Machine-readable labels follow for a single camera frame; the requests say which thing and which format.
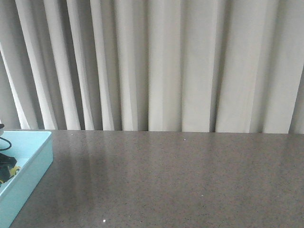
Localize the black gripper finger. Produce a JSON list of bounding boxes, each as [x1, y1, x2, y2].
[[0, 165, 10, 182]]

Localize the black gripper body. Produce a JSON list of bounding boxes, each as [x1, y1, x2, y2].
[[0, 153, 17, 166]]

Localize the yellow toy beetle car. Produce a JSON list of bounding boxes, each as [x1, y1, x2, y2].
[[0, 166, 21, 184]]

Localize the light blue plastic box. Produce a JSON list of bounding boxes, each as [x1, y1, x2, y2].
[[0, 131, 53, 228]]

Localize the grey pleated curtain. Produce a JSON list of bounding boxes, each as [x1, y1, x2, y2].
[[0, 0, 304, 133]]

